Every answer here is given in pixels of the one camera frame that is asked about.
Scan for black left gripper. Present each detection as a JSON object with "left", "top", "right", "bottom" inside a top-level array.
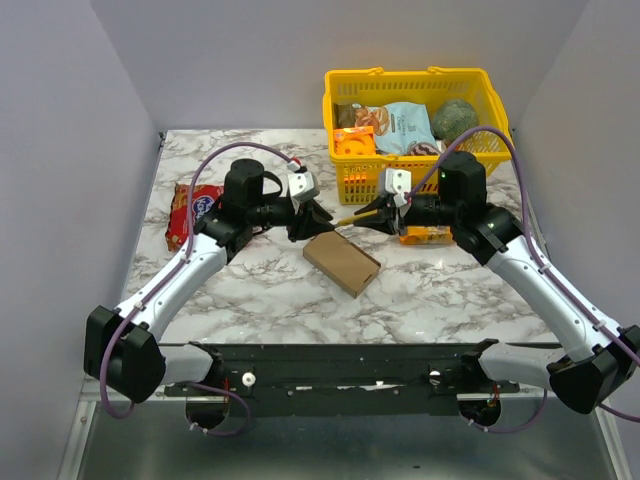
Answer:
[{"left": 248, "top": 197, "right": 336, "bottom": 243}]

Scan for yellow utility knife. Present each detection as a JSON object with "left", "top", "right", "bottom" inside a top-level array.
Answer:
[{"left": 335, "top": 211, "right": 375, "bottom": 227}]

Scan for brown cardboard express box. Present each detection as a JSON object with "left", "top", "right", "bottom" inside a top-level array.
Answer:
[{"left": 303, "top": 231, "right": 381, "bottom": 298}]

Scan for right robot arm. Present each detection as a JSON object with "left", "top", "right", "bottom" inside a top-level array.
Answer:
[{"left": 354, "top": 152, "right": 639, "bottom": 414}]

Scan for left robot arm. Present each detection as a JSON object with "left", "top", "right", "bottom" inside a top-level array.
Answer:
[{"left": 84, "top": 159, "right": 334, "bottom": 404}]

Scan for orange Scrub Daddy sponge box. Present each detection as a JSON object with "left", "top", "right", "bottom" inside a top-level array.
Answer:
[{"left": 333, "top": 126, "right": 376, "bottom": 156}]

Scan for orange mango candy bag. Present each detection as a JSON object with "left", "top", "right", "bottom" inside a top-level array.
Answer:
[{"left": 399, "top": 226, "right": 453, "bottom": 245}]

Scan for light blue cassava chips bag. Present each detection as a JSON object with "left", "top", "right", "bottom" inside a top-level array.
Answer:
[{"left": 352, "top": 102, "right": 436, "bottom": 156}]

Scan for yellow plastic shopping basket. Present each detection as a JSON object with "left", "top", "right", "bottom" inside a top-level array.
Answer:
[{"left": 323, "top": 67, "right": 509, "bottom": 205}]

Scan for green netted melon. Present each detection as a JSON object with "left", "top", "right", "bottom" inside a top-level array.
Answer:
[{"left": 431, "top": 99, "right": 479, "bottom": 144}]

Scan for red snack bag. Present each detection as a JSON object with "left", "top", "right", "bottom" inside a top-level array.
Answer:
[{"left": 165, "top": 184, "right": 223, "bottom": 252}]

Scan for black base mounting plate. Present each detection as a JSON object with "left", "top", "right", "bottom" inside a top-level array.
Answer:
[{"left": 154, "top": 340, "right": 527, "bottom": 417}]

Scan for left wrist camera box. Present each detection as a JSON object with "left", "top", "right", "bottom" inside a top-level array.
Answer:
[{"left": 287, "top": 171, "right": 320, "bottom": 203}]

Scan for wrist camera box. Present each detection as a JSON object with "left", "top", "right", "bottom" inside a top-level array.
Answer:
[
  {"left": 378, "top": 168, "right": 412, "bottom": 208},
  {"left": 287, "top": 171, "right": 320, "bottom": 203}
]

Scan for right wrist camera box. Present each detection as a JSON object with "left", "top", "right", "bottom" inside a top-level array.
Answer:
[{"left": 378, "top": 168, "right": 412, "bottom": 208}]

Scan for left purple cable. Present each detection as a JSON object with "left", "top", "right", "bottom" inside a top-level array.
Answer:
[{"left": 99, "top": 142, "right": 304, "bottom": 436}]

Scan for purple cable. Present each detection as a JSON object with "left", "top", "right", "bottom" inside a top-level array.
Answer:
[
  {"left": 407, "top": 125, "right": 640, "bottom": 434},
  {"left": 99, "top": 142, "right": 304, "bottom": 436}
]

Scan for aluminium frame rail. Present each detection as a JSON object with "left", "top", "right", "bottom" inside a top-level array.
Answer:
[{"left": 57, "top": 357, "right": 632, "bottom": 480}]

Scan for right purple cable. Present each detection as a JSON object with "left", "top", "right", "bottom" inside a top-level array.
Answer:
[{"left": 407, "top": 125, "right": 640, "bottom": 434}]

